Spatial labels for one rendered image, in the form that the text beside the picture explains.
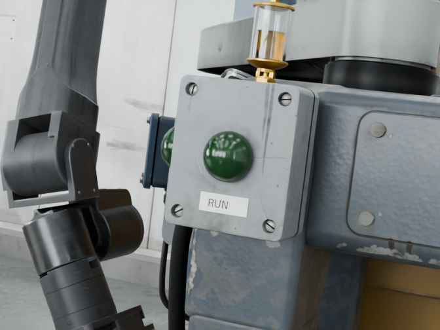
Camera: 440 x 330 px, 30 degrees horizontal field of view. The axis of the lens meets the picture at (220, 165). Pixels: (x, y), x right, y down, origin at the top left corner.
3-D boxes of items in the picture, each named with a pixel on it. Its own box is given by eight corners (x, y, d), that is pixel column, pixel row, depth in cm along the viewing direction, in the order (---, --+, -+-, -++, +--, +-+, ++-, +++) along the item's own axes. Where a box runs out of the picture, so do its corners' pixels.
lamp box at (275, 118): (162, 222, 49) (180, 73, 49) (192, 217, 54) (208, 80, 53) (281, 243, 47) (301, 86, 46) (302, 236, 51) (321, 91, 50)
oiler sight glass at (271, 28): (243, 56, 55) (250, 4, 55) (255, 61, 57) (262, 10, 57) (279, 59, 54) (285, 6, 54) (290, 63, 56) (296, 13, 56)
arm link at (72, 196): (-4, 150, 77) (67, 138, 73) (74, 145, 87) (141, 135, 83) (12, 277, 77) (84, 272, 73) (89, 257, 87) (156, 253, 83)
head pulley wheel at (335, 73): (308, 89, 63) (312, 56, 62) (335, 97, 71) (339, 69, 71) (428, 101, 59) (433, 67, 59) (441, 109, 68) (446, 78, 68)
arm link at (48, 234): (5, 221, 75) (49, 200, 73) (54, 213, 81) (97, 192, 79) (29, 293, 75) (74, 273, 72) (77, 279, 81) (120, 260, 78)
